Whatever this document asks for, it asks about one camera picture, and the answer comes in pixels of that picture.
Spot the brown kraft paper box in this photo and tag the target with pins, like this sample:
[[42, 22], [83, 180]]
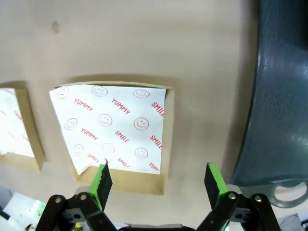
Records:
[[144, 181], [33, 134]]

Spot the white printed paper liner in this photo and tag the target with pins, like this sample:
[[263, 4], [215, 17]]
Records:
[[108, 130], [12, 125]]

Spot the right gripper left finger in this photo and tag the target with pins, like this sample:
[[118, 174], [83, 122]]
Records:
[[98, 192]]

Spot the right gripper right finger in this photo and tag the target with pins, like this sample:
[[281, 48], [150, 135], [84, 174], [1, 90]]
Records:
[[216, 190]]

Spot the black plastic serving tray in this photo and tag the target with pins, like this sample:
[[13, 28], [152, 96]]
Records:
[[276, 96]]

